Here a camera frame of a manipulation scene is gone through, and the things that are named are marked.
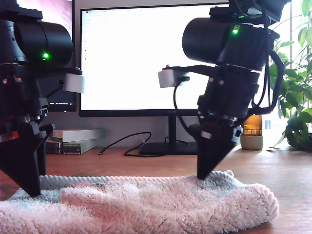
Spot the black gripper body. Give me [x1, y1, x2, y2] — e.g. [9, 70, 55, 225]
[0, 71, 49, 136]
[197, 74, 261, 141]

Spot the pink green fluffy tea towel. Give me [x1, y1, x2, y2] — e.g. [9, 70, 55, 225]
[0, 170, 280, 234]

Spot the small dark box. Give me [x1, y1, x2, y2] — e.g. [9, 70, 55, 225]
[45, 142, 61, 155]

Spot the long white box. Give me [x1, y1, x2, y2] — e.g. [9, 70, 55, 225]
[52, 128, 107, 143]

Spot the amber lamp with pale base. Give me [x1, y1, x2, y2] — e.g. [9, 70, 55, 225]
[240, 114, 264, 151]

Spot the green leafy houseplant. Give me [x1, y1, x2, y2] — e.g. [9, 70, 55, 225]
[268, 0, 312, 151]

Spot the large black computer monitor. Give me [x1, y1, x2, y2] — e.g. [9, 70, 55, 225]
[78, 2, 271, 156]

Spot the black usb cable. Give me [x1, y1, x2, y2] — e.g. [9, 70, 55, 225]
[98, 132, 152, 157]

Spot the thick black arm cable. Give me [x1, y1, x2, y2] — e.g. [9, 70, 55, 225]
[251, 48, 285, 115]

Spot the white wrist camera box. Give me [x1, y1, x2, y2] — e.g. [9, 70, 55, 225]
[157, 64, 217, 89]
[36, 67, 86, 94]

